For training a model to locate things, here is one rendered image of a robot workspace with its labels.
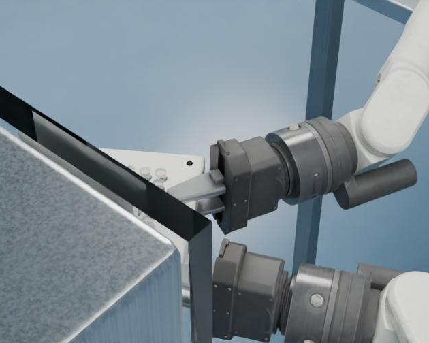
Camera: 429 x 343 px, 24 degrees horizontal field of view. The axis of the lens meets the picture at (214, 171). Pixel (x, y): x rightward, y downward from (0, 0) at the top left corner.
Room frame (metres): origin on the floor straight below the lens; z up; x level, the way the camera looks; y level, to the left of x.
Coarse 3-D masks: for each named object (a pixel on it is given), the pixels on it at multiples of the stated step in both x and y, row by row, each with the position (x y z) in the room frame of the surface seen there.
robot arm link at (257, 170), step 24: (216, 144) 0.79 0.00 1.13; (240, 144) 0.80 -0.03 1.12; (264, 144) 0.80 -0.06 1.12; (288, 144) 0.80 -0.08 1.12; (312, 144) 0.81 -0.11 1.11; (216, 168) 0.78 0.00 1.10; (240, 168) 0.76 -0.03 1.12; (264, 168) 0.77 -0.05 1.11; (288, 168) 0.79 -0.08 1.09; (312, 168) 0.78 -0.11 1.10; (240, 192) 0.75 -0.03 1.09; (264, 192) 0.77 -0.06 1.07; (288, 192) 0.78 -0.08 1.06; (312, 192) 0.78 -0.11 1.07; (216, 216) 0.78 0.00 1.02; (240, 216) 0.75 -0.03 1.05
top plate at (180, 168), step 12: (120, 156) 0.82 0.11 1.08; (132, 156) 0.82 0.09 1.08; (144, 156) 0.82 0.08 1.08; (156, 156) 0.82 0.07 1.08; (168, 156) 0.82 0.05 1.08; (180, 156) 0.82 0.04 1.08; (192, 156) 0.82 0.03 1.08; (156, 168) 0.80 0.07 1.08; (168, 168) 0.80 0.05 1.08; (180, 168) 0.80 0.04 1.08; (192, 168) 0.80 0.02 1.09; (204, 168) 0.81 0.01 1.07; (168, 180) 0.78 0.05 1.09; (180, 180) 0.78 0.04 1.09; (192, 204) 0.74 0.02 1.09
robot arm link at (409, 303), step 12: (408, 276) 0.61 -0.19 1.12; (420, 276) 0.61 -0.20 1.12; (396, 288) 0.59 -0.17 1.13; (408, 288) 0.59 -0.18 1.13; (420, 288) 0.59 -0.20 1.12; (396, 300) 0.58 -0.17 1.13; (408, 300) 0.58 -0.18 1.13; (420, 300) 0.58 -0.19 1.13; (396, 312) 0.57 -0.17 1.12; (408, 312) 0.56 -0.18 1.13; (420, 312) 0.56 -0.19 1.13; (396, 324) 0.56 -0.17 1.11; (408, 324) 0.55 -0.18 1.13; (420, 324) 0.55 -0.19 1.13; (408, 336) 0.54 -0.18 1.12; (420, 336) 0.54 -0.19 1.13
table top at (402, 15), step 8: (352, 0) 1.44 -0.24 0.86; (360, 0) 1.43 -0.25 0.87; (368, 0) 1.42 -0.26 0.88; (376, 0) 1.41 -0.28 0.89; (384, 0) 1.40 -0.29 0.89; (392, 0) 1.39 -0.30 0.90; (400, 0) 1.39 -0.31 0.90; (408, 0) 1.39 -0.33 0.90; (416, 0) 1.39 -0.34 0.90; (376, 8) 1.40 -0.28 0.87; (384, 8) 1.39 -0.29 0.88; (392, 8) 1.38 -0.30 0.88; (400, 8) 1.37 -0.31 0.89; (408, 8) 1.37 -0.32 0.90; (392, 16) 1.38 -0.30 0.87; (400, 16) 1.37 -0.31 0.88; (408, 16) 1.36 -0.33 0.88
